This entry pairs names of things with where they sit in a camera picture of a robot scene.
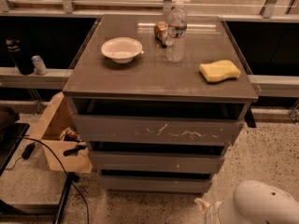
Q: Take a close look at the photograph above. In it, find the grey drawer cabinet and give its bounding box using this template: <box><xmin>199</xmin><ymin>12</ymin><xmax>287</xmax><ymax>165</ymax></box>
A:
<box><xmin>62</xmin><ymin>14</ymin><xmax>260</xmax><ymax>195</ymax></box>

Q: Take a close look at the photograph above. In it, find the black tool in box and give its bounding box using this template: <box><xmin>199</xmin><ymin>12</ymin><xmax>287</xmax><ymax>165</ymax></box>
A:
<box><xmin>64</xmin><ymin>145</ymin><xmax>87</xmax><ymax>157</ymax></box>

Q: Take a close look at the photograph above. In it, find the black power adapter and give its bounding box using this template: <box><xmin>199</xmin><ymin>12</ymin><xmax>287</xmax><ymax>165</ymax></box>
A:
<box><xmin>21</xmin><ymin>143</ymin><xmax>36</xmax><ymax>160</ymax></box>

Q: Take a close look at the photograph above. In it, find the grey middle drawer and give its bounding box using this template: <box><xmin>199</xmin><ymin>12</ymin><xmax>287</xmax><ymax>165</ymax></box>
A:
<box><xmin>89</xmin><ymin>142</ymin><xmax>227</xmax><ymax>174</ymax></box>

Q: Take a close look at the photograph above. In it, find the white bowl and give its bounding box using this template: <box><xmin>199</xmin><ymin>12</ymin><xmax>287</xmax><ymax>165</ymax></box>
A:
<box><xmin>101</xmin><ymin>37</ymin><xmax>143</xmax><ymax>63</ymax></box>

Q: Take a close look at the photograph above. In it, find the grey drawer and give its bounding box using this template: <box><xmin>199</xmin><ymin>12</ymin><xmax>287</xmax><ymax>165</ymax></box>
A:
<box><xmin>100</xmin><ymin>170</ymin><xmax>211</xmax><ymax>194</ymax></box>
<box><xmin>89</xmin><ymin>142</ymin><xmax>227</xmax><ymax>174</ymax></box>
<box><xmin>71</xmin><ymin>97</ymin><xmax>249</xmax><ymax>146</ymax></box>

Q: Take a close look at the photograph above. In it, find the open cardboard box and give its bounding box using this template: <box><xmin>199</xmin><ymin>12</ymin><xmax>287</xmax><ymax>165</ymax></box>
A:
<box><xmin>30</xmin><ymin>92</ymin><xmax>93</xmax><ymax>174</ymax></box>

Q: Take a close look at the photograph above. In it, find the grey bottom drawer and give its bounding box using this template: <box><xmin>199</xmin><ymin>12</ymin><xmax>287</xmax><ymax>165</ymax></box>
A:
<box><xmin>100</xmin><ymin>170</ymin><xmax>211</xmax><ymax>194</ymax></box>

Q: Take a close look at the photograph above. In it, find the yellow sponge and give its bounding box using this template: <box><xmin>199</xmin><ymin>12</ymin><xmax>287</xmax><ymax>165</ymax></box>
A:
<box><xmin>199</xmin><ymin>60</ymin><xmax>241</xmax><ymax>83</ymax></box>

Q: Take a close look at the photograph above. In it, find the black cable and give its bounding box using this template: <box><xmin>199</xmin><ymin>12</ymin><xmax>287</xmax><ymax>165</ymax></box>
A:
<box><xmin>4</xmin><ymin>136</ymin><xmax>91</xmax><ymax>224</ymax></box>

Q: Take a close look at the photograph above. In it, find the brown crumpled snack bag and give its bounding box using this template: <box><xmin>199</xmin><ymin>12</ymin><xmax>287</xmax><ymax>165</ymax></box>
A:
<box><xmin>154</xmin><ymin>21</ymin><xmax>168</xmax><ymax>46</ymax></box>

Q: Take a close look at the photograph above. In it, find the silver drink can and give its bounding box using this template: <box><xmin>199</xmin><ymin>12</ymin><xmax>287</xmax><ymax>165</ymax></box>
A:
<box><xmin>32</xmin><ymin>55</ymin><xmax>48</xmax><ymax>76</ymax></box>

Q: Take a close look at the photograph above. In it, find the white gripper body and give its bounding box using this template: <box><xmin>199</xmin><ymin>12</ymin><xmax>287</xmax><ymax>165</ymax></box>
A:
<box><xmin>205</xmin><ymin>202</ymin><xmax>222</xmax><ymax>224</ymax></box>

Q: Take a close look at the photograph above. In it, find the black thermos bottle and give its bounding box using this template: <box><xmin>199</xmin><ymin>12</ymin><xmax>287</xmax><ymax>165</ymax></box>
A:
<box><xmin>6</xmin><ymin>38</ymin><xmax>34</xmax><ymax>76</ymax></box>

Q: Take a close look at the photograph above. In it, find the black metal stand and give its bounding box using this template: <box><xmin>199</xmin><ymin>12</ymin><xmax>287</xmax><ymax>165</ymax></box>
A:
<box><xmin>0</xmin><ymin>106</ymin><xmax>78</xmax><ymax>224</ymax></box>

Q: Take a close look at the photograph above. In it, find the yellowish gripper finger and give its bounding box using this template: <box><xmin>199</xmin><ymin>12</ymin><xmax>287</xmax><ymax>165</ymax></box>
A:
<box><xmin>194</xmin><ymin>198</ymin><xmax>210</xmax><ymax>211</ymax></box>

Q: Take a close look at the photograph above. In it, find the clear plastic water bottle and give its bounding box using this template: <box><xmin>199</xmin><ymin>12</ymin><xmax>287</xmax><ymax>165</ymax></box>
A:
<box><xmin>166</xmin><ymin>1</ymin><xmax>188</xmax><ymax>63</ymax></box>

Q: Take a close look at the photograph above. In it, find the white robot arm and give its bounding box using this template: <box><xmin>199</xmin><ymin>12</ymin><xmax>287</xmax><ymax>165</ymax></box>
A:
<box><xmin>194</xmin><ymin>180</ymin><xmax>299</xmax><ymax>224</ymax></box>

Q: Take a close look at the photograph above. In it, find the grey top drawer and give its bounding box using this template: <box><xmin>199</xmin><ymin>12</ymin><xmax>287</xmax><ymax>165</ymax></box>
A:
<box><xmin>71</xmin><ymin>97</ymin><xmax>249</xmax><ymax>146</ymax></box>

